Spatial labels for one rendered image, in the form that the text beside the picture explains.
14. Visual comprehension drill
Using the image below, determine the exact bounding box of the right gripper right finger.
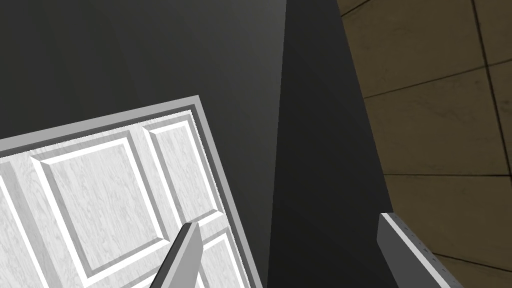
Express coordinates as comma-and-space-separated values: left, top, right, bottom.
376, 212, 464, 288

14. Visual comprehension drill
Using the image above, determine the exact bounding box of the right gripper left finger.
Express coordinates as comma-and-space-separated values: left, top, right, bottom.
149, 221, 204, 288

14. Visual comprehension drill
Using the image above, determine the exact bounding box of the white panelled door leaf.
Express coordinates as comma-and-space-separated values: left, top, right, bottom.
0, 109, 253, 288

